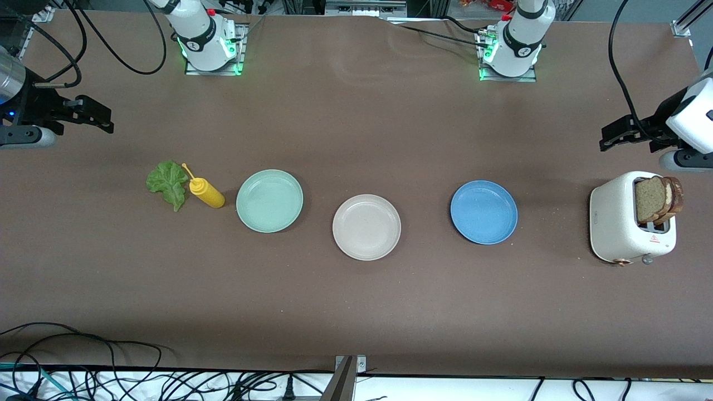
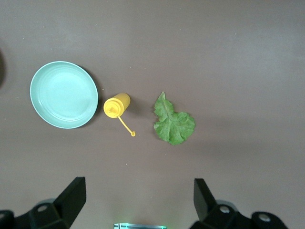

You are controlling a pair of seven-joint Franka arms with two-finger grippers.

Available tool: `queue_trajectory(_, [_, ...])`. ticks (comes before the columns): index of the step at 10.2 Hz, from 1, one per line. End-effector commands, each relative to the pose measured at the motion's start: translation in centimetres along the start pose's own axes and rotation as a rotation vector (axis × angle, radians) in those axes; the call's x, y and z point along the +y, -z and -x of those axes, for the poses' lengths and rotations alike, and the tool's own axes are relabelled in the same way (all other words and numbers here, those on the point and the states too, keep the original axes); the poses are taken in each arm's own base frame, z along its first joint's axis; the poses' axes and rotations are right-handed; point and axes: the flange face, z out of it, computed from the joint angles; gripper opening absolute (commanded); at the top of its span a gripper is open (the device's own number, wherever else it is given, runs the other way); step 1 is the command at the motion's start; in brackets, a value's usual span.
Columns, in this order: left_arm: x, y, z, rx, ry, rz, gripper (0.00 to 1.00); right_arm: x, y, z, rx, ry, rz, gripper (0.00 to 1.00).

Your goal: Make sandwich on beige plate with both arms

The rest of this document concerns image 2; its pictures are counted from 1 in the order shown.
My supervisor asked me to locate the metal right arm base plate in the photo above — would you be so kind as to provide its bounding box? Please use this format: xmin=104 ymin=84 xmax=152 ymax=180
xmin=113 ymin=222 xmax=167 ymax=229

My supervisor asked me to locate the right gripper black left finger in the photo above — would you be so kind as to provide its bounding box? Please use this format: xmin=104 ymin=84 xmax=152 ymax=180
xmin=14 ymin=177 xmax=86 ymax=229

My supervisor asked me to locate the green lettuce leaf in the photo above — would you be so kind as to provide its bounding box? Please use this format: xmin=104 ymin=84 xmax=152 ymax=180
xmin=153 ymin=91 xmax=196 ymax=146

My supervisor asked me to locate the yellow squeeze mustard bottle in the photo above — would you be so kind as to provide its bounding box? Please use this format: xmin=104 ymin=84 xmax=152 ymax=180
xmin=103 ymin=93 xmax=136 ymax=137

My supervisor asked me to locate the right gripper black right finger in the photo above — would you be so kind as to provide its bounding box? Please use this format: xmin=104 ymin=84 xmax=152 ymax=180
xmin=190 ymin=178 xmax=289 ymax=229

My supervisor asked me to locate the mint green round plate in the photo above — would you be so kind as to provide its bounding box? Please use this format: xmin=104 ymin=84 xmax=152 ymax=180
xmin=30 ymin=61 xmax=99 ymax=129

